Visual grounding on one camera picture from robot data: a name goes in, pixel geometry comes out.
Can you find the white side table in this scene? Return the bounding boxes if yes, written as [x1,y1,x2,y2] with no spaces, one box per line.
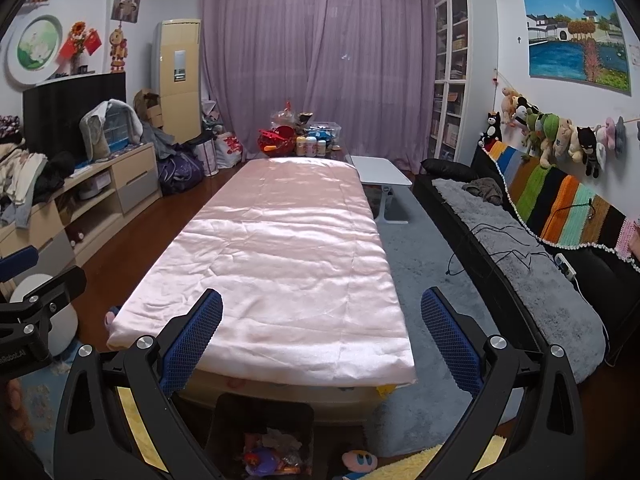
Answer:
[350,156,413,224]

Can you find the black sofa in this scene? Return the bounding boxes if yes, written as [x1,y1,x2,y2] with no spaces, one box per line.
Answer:
[412,147,640,386]

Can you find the round lotus wall picture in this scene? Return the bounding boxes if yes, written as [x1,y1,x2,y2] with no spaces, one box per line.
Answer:
[6,12,66,86]

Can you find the grey carpet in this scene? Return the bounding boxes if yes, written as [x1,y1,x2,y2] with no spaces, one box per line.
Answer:
[365,180,546,458]

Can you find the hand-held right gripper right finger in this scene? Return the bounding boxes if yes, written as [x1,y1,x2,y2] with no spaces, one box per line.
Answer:
[421,287,587,480]

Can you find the pile of clothes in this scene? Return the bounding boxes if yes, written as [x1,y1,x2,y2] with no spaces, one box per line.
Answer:
[0,115,76,228]

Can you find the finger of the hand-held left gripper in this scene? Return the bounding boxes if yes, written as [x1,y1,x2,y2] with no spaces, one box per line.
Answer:
[0,266,88,331]
[0,246,40,283]

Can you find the white bookcase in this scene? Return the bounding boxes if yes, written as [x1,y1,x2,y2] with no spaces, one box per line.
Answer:
[429,0,498,161]

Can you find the dark cloth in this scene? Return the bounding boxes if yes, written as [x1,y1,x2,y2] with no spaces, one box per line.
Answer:
[462,177,503,206]

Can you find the blue patterned mat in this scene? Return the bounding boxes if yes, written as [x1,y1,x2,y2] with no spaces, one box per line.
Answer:
[10,342,81,466]

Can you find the cardboard box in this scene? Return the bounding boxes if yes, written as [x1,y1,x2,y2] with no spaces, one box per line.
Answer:
[132,89,165,128]

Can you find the clear plastic container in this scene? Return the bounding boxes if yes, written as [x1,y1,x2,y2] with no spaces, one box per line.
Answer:
[305,121,343,148]

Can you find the row of plush toys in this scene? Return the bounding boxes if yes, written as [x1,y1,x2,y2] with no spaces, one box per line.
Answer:
[500,87,628,178]

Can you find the black trash bin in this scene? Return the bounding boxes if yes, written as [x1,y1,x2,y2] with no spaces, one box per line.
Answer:
[206,392,316,480]

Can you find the red basket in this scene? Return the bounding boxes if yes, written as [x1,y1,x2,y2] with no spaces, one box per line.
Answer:
[257,125,296,153]

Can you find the grey fleece blanket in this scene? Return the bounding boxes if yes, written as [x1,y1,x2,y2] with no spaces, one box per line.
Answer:
[432,178,608,385]

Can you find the wooden television cabinet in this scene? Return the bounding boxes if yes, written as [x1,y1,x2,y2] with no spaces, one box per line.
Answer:
[0,142,163,286]

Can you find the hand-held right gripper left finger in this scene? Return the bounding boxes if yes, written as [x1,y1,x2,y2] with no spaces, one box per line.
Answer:
[52,288,224,480]

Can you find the person's left hand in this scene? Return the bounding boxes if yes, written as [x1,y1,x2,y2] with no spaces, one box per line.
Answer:
[0,379,24,443]

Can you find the red flags with sunflower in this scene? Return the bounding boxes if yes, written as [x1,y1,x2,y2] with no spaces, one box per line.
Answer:
[59,21,102,76]

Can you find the black cat plush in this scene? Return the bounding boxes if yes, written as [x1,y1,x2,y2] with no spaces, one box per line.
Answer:
[477,111,503,148]

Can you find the white round appliance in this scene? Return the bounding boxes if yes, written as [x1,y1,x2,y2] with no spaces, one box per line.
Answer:
[10,274,78,357]

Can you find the blue cage with cloth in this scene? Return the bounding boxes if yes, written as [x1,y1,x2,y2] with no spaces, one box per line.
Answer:
[80,100,146,162]

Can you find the landscape painting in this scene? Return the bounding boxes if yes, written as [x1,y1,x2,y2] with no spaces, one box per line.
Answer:
[524,0,628,96]

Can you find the black cable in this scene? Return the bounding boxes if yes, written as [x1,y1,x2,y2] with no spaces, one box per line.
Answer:
[446,225,558,277]

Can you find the purple curtain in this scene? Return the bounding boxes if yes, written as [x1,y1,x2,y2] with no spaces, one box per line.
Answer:
[200,0,453,173]

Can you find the red and white bag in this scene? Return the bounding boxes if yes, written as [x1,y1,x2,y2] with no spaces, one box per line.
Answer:
[214,131,244,168]

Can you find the hanging doll ornament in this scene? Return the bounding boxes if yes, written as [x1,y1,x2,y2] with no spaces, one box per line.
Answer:
[109,22,128,73]

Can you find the yellow standing air conditioner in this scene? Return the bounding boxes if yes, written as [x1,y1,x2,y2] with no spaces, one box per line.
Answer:
[151,19,203,145]

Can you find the pink satin cloth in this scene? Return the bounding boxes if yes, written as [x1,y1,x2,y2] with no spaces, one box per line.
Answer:
[107,157,418,388]

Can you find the black television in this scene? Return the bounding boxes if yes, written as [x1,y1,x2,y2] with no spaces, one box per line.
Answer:
[22,71,127,161]

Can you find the grey clothes heap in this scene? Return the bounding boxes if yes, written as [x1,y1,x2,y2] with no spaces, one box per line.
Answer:
[142,120,176,158]

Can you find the purple bag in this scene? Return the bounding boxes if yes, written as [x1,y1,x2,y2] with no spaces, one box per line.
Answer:
[157,152,205,196]

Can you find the striped crocheted blanket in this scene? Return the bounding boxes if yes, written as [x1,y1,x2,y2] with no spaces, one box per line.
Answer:
[487,141,640,266]

